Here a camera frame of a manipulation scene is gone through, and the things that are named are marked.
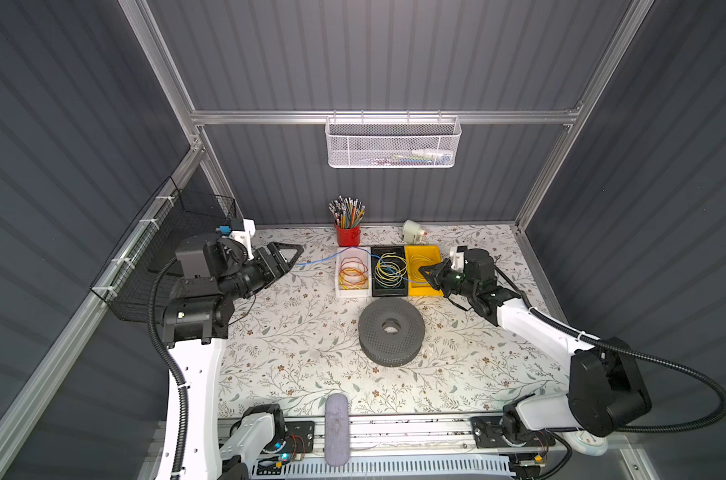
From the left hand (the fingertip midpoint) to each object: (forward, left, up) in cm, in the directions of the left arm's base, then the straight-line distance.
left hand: (297, 255), depth 63 cm
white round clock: (-33, -65, -34) cm, 81 cm away
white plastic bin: (+12, -15, -33) cm, 39 cm away
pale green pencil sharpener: (+36, -34, -32) cm, 59 cm away
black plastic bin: (+13, -19, -34) cm, 41 cm away
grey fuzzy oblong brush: (-27, -6, -35) cm, 44 cm away
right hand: (+8, -30, -18) cm, 36 cm away
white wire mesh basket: (+74, -30, -16) cm, 81 cm away
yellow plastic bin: (+11, -32, -32) cm, 46 cm away
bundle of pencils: (+40, -10, -24) cm, 48 cm away
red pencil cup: (+34, -10, -30) cm, 47 cm away
